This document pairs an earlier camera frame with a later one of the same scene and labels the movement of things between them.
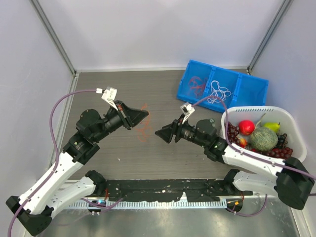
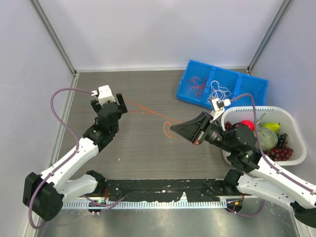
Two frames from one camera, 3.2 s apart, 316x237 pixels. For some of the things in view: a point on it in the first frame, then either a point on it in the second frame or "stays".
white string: (218, 94) stays
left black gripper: (130, 117) to (120, 103)
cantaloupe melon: (263, 139) stays
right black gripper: (175, 128) to (195, 130)
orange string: (143, 138) to (152, 112)
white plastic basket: (273, 114) stays
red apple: (246, 127) stays
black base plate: (172, 189) stays
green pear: (274, 126) stays
